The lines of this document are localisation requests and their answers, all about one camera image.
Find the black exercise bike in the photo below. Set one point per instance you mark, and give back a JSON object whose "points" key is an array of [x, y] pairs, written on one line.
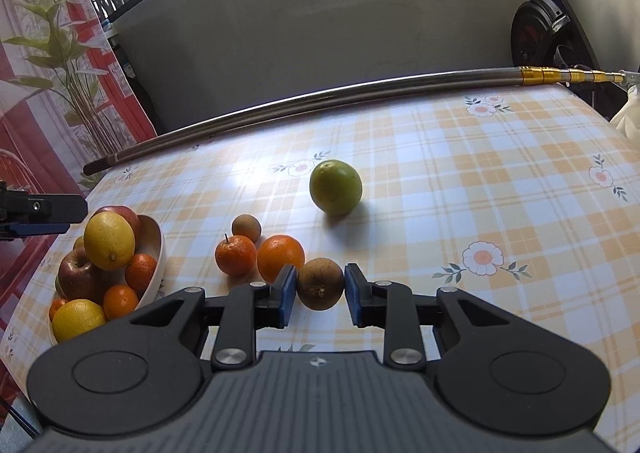
{"points": [[530, 33]]}

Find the large orange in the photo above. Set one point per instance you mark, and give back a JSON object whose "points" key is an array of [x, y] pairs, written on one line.
{"points": [[141, 272]]}

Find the printed red wall cloth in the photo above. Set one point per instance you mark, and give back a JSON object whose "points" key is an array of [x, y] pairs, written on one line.
{"points": [[40, 58]]}

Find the tangerine with stem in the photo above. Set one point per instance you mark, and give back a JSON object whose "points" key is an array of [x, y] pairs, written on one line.
{"points": [[236, 257]]}

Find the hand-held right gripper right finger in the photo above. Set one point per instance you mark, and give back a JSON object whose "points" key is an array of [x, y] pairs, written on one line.
{"points": [[354, 294]]}

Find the green orange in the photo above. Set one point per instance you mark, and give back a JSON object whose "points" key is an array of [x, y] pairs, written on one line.
{"points": [[335, 187]]}

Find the telescopic metal pole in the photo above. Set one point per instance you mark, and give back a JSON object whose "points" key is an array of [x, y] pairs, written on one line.
{"points": [[540, 75]]}

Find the brown round fruit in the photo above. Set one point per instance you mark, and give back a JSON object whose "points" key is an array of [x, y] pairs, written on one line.
{"points": [[320, 284]]}

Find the cream plate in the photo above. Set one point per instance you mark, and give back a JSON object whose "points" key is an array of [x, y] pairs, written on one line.
{"points": [[156, 258]]}

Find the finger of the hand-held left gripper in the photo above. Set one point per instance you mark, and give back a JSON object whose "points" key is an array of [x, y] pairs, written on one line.
{"points": [[55, 208], [35, 229]]}

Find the white bag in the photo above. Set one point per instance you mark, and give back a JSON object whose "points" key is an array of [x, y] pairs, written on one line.
{"points": [[630, 118]]}

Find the red apple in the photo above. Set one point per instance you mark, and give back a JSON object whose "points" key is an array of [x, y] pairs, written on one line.
{"points": [[127, 219], [80, 278]]}

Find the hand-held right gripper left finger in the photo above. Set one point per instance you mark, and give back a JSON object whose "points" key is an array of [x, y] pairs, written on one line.
{"points": [[288, 295]]}

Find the checked floral tablecloth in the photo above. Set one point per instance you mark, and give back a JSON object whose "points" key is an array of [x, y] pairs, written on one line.
{"points": [[475, 183]]}

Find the large yellow citrus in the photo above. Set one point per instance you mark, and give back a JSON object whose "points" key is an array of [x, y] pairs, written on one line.
{"points": [[77, 319], [109, 240]]}

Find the small brown fruit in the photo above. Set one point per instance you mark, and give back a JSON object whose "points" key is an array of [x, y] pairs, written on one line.
{"points": [[246, 228]]}

